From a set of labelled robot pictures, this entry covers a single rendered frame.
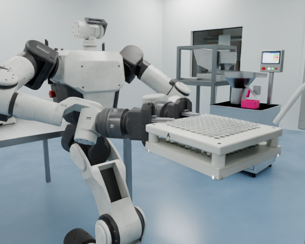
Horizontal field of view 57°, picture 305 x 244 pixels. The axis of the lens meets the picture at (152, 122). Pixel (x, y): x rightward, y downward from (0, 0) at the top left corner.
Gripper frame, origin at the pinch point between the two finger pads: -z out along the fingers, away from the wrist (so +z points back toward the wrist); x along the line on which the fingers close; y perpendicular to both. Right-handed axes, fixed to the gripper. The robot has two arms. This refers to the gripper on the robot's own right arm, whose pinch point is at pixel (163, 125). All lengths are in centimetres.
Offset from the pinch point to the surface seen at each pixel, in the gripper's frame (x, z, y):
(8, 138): 15, 83, -28
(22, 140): 17, 79, -32
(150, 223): 104, 46, -121
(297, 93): -11.5, -27.5, 32.3
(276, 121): -7.5, -25.2, 30.9
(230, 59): -29, 2, -372
